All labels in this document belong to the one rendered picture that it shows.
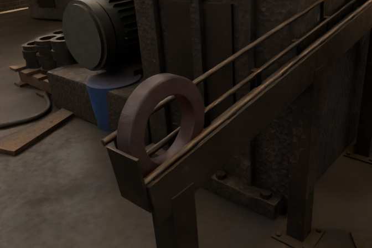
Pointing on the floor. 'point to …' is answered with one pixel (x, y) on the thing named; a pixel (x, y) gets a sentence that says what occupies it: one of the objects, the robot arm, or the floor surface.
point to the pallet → (42, 61)
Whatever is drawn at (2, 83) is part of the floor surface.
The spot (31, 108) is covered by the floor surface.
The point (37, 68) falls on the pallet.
